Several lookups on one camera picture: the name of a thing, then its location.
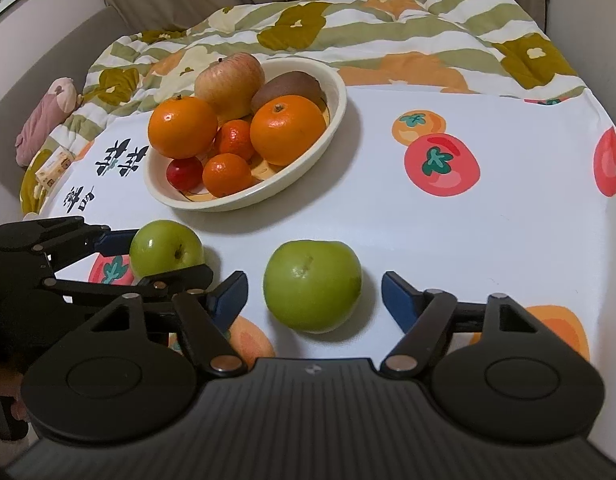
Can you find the small tangerine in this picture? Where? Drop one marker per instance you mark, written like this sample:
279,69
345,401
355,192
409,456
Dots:
228,176
236,141

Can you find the small printed cardboard box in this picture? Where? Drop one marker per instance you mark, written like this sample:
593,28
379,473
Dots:
54,169

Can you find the striped floral blanket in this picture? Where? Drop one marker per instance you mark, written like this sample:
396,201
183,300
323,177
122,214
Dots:
427,25

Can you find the red yellow apple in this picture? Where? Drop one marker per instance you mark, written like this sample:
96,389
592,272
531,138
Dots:
230,82

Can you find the brown kiwi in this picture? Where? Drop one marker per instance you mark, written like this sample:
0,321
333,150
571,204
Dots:
288,90

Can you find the pink plush toy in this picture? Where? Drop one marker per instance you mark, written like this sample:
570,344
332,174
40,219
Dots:
45,120

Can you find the white fruit print sheet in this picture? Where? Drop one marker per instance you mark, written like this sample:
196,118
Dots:
487,240

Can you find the large green apple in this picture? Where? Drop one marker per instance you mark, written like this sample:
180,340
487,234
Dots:
312,287

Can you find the person's left hand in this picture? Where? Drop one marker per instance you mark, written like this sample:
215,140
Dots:
3,380

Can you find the grey upholstered headboard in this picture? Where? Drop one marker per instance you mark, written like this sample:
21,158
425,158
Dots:
38,55

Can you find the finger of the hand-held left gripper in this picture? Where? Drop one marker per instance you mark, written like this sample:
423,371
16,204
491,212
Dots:
153,287
115,242

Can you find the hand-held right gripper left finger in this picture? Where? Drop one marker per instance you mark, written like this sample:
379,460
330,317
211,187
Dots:
233,292

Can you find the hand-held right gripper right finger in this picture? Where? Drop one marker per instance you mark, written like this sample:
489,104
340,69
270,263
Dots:
395,292

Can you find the cream bowl with yellow centre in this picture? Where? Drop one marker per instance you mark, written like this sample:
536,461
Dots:
333,105

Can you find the small red fruit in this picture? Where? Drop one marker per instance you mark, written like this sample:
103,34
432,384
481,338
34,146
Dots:
184,174

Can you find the small green apple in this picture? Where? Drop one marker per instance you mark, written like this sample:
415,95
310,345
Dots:
163,247

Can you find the large orange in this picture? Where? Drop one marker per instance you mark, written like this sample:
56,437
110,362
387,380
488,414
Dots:
288,132
183,127

